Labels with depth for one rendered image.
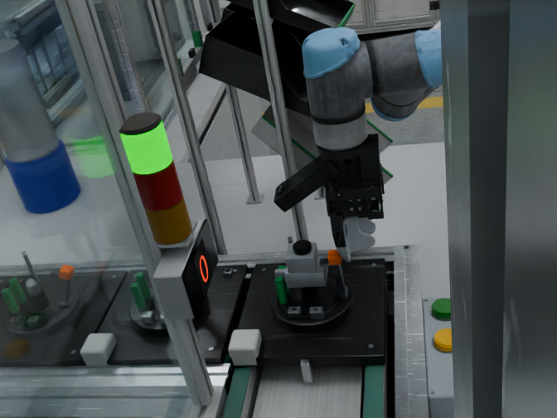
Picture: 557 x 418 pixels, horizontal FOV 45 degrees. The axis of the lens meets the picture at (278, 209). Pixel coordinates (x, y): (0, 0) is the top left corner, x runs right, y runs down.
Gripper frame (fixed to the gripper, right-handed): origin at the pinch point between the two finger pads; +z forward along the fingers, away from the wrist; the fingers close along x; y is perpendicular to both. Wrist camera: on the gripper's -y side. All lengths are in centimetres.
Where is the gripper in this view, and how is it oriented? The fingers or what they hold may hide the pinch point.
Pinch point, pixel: (342, 254)
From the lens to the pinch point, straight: 106.0
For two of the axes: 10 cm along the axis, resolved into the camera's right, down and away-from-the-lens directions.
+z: 1.6, 8.3, 5.3
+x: 1.4, -5.5, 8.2
